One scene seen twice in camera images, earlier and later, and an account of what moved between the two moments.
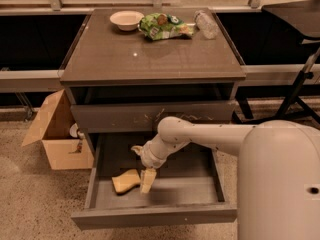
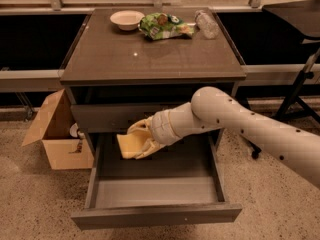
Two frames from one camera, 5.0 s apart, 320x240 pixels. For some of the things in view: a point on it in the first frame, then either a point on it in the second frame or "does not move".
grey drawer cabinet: [131, 68] does not move
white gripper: [147, 157] to [161, 126]
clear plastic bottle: [207, 26] does not move
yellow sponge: [126, 180] to [131, 143]
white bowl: [126, 20] does not move
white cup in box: [73, 130] does not move
